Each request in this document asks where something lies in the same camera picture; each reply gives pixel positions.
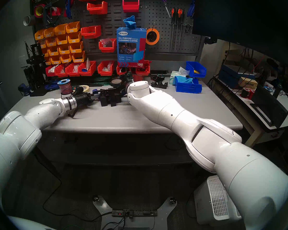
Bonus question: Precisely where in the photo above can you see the blue cloth in bin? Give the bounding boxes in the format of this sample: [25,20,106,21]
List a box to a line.
[177,76,195,84]

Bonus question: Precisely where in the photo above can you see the blue bench vise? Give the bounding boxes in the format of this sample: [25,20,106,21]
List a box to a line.
[18,83,32,96]

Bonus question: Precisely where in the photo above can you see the white air purifier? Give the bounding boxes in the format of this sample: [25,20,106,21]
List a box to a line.
[194,175,242,226]

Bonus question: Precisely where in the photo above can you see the blue cleaning cloths box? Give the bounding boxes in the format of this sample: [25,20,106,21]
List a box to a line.
[117,27,147,67]

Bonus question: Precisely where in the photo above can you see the orange tape reel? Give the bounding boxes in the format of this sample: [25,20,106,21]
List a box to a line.
[146,28,160,46]

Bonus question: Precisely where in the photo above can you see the black tilted screen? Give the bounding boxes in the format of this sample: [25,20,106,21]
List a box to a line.
[250,84,288,129]

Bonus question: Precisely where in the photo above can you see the blue clamp on bench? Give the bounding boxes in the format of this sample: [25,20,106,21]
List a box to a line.
[45,80,62,91]

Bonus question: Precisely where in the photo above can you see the blue hanging hand tool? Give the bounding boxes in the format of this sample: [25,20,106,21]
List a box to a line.
[64,0,74,18]

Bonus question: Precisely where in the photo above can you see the green tissue box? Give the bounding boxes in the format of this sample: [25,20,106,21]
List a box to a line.
[170,67,190,85]

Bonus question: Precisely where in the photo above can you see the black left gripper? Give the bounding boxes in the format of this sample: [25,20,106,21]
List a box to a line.
[74,93,100,107]

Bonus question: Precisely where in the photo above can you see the black equipment stand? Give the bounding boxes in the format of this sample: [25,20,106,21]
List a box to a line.
[24,41,46,96]

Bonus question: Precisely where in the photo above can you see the blue storage bin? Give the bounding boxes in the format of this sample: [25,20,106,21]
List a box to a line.
[186,61,207,78]
[175,76,203,94]

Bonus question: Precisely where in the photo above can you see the dark louvered bin panel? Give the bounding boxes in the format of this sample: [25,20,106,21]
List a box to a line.
[70,0,145,55]

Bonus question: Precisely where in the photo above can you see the black hanging clamp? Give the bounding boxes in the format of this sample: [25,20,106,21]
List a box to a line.
[43,1,55,29]

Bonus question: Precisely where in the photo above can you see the blue cloth in box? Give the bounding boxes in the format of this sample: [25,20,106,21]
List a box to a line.
[123,15,137,29]

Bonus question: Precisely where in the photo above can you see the black power strip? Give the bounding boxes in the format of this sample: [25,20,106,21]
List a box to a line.
[112,209,158,217]

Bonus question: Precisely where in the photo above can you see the grey perforated pegboard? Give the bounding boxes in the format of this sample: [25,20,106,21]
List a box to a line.
[144,0,205,55]

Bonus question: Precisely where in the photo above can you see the red and yellow tape roll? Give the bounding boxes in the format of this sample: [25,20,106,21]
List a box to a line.
[34,3,46,18]

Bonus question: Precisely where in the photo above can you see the purple handled scissors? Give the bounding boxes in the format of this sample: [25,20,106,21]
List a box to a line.
[158,0,171,18]

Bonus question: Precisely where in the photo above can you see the grey duct tape roll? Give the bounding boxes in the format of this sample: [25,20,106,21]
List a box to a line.
[23,15,36,27]

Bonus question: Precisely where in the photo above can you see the dark blue equipment box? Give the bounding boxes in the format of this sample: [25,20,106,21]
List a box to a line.
[218,64,257,89]

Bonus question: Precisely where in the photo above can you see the red white hanging item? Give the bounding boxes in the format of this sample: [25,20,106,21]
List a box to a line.
[49,6,62,17]

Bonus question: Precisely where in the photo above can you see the orange black screwdriver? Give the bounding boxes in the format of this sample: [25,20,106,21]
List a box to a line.
[177,8,183,51]
[171,8,176,52]
[181,9,186,40]

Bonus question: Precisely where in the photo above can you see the large black monitor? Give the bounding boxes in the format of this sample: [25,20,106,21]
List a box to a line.
[192,0,288,67]

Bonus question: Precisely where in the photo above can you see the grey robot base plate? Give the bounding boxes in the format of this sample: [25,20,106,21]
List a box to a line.
[92,195,177,230]

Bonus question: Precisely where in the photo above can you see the black floor cable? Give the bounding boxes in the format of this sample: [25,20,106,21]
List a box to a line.
[36,158,113,222]

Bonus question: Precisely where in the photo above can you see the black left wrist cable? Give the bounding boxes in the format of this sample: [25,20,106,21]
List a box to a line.
[67,105,83,118]

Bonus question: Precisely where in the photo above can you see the red wire spool blue cap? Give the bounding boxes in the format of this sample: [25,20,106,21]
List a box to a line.
[57,79,72,95]

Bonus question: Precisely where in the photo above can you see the blue bar clamp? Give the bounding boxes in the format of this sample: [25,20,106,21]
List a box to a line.
[92,85,125,95]

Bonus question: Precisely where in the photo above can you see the small cardboard box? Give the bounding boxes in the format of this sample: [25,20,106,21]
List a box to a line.
[238,77,258,89]

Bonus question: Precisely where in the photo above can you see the green cutting mat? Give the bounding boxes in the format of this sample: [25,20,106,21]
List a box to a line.
[94,76,114,86]

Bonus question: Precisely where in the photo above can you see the small black printed part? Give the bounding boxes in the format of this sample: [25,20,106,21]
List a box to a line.
[151,80,169,89]

